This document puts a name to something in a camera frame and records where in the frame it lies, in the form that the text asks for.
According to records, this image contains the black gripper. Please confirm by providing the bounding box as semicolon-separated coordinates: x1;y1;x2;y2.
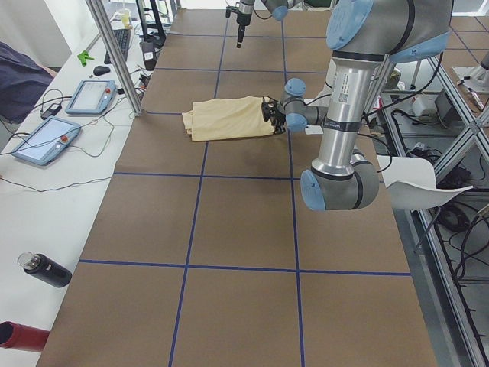
225;4;252;48
261;96;286;135

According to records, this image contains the beige long-sleeve printed shirt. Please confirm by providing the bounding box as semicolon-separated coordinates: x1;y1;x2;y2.
182;96;274;141

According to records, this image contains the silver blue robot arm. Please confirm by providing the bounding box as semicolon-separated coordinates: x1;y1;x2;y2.
261;0;453;211
225;0;303;48

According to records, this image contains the black keyboard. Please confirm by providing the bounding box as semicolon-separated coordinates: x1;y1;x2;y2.
113;28;131;62

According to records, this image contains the white plastic chair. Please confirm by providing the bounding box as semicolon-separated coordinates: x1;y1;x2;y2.
377;155;473;210

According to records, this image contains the brown paper table cover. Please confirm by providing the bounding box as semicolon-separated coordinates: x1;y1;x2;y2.
39;11;436;366

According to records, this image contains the black computer mouse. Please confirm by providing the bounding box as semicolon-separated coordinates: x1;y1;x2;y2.
92;66;111;76

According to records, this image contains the green plastic clamp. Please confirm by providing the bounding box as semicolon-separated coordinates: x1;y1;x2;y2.
77;50;95;67

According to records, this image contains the far blue teach pendant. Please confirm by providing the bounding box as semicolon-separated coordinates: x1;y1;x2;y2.
65;79;117;115

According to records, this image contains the blue teach pendant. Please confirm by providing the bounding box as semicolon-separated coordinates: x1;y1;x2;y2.
65;79;117;115
11;116;82;166

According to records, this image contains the black power adapter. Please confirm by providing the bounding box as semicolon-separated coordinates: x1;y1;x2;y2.
40;103;62;120

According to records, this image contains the seated man dark shirt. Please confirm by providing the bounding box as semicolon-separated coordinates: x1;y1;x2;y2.
1;42;57;123

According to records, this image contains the near blue teach pendant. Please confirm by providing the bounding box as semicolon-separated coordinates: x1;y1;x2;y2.
11;116;82;166

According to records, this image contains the black water bottle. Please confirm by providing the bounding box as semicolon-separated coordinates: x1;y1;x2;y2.
17;252;72;288

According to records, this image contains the red cylinder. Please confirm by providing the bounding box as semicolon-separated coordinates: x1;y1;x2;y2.
1;321;50;352

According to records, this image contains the aluminium frame post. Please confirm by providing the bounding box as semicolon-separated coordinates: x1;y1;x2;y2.
86;0;142;117

